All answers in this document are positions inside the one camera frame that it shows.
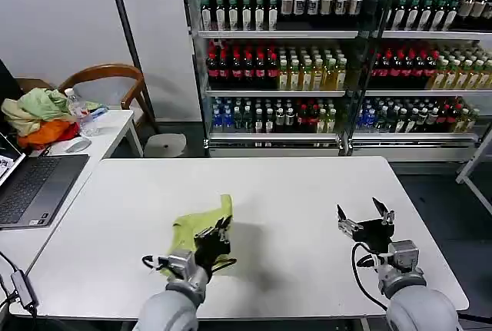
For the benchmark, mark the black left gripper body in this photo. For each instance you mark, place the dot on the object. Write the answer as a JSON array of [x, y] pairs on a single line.
[[211, 250]]

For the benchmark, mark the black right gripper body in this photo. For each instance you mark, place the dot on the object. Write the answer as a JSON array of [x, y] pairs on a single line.
[[373, 233]]

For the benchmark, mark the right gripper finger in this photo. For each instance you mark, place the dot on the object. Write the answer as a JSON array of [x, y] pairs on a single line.
[[348, 226], [387, 216]]

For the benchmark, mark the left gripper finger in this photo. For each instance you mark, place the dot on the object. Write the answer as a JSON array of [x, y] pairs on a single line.
[[225, 233], [207, 232]]

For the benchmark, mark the light green shirt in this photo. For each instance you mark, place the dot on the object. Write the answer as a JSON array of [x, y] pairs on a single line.
[[188, 227]]

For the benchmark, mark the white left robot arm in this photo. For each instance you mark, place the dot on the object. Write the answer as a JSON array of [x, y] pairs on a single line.
[[169, 308]]

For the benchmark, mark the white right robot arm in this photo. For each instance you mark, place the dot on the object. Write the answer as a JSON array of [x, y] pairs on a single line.
[[419, 308]]

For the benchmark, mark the round grey stool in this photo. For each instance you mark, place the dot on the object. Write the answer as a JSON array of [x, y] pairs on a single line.
[[166, 146]]

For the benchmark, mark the white side desk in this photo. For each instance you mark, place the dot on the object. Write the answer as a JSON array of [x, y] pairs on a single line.
[[110, 127]]

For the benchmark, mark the glass shelf with bottles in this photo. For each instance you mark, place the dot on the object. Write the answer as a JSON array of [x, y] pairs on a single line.
[[426, 73], [276, 73]]

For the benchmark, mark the grey computer mouse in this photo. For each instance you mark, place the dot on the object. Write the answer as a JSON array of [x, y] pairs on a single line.
[[78, 145]]

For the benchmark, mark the blue green small packet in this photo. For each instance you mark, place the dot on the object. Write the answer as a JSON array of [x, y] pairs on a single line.
[[97, 110]]

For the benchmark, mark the dark grey laptop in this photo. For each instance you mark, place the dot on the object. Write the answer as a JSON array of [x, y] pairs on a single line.
[[35, 189]]

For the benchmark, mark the clear plastic water bottle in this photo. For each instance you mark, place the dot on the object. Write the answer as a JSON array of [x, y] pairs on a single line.
[[76, 106]]

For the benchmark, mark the orange crumpled cloth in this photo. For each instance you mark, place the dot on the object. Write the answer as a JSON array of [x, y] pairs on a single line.
[[47, 132]]

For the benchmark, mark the brown wooden chair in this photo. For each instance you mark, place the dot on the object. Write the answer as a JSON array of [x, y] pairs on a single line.
[[104, 70]]

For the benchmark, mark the pale green crumpled cloth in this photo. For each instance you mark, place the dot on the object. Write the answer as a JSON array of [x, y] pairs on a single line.
[[45, 103]]

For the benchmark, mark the beige crumpled cloth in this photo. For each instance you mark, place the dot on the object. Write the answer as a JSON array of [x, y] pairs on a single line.
[[16, 115]]

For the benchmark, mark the white metal frame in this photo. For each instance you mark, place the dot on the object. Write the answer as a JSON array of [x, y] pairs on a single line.
[[474, 162]]

